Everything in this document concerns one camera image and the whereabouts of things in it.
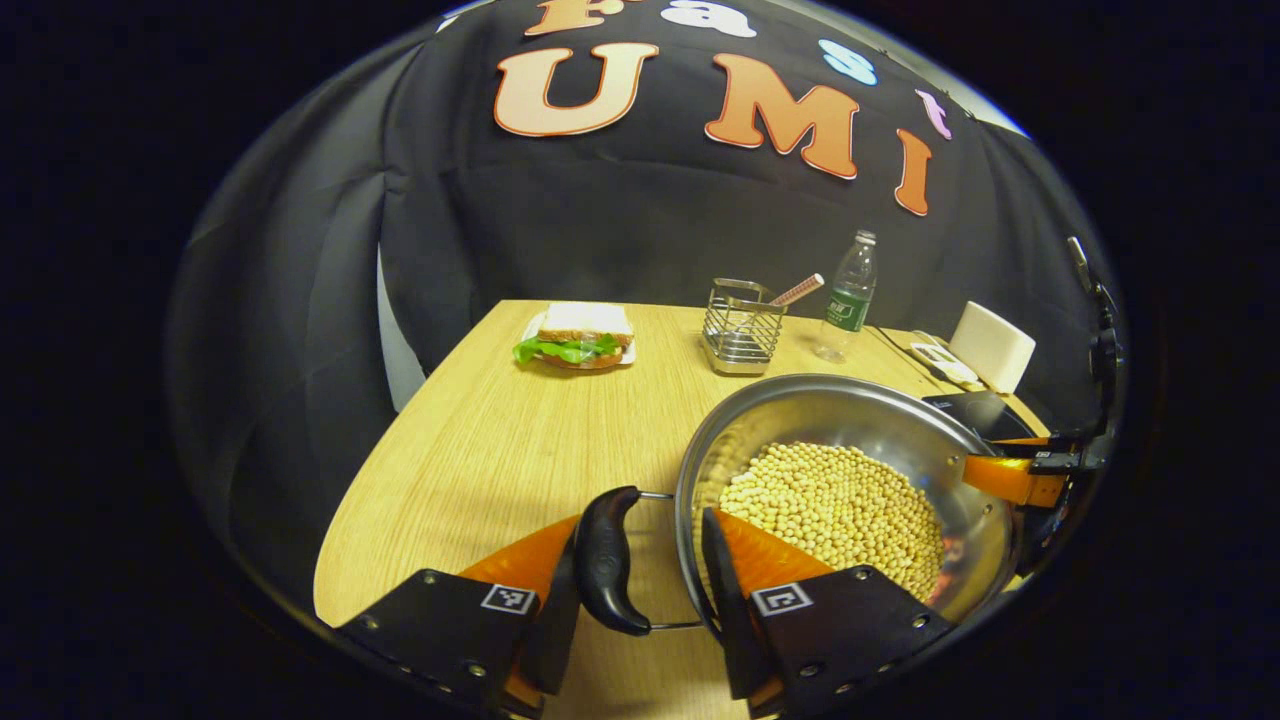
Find metal wire basket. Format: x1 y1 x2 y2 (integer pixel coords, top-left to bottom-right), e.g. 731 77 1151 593
701 277 789 378

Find black induction cooktop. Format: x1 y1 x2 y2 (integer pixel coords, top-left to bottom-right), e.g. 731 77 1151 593
921 389 1042 442

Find pile of yellow soybeans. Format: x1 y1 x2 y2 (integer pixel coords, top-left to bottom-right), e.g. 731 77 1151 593
717 441 947 602

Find black backdrop cloth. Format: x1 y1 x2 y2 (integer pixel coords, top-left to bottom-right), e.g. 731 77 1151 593
165 0 1113 613

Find white countertop appliance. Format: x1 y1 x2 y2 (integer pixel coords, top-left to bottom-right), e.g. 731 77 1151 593
947 300 1038 396

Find white divided dish of beans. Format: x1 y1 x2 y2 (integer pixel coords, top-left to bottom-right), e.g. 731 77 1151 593
909 340 982 387

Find clear plastic water bottle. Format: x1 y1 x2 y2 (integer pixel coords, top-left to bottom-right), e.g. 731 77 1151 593
814 229 880 365

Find black cooktop power cable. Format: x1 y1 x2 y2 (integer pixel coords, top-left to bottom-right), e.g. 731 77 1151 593
870 324 943 382

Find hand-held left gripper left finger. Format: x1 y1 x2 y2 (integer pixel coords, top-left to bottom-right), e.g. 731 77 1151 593
334 515 583 717

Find stainless steel pot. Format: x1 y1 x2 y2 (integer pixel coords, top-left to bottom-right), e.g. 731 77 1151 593
574 372 1023 637

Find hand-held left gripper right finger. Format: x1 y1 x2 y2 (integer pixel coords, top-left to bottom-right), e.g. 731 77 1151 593
699 506 957 717

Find sandwich with lettuce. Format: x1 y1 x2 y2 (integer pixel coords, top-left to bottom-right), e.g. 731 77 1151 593
512 302 638 372

